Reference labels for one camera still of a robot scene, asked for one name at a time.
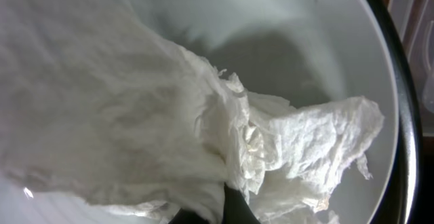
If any grey round plate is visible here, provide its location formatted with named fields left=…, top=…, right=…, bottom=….
left=1, top=0, right=398, bottom=223

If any round black tray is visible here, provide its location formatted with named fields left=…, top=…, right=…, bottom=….
left=366, top=0, right=422, bottom=223

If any white paper napkin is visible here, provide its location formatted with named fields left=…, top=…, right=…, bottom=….
left=1, top=0, right=384, bottom=223

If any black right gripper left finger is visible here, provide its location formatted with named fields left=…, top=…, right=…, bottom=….
left=169, top=209, right=209, bottom=224

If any clear plastic bin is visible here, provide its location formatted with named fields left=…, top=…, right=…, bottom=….
left=388, top=0, right=433, bottom=136

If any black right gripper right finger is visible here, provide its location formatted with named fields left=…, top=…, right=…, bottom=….
left=222, top=185, right=260, bottom=224

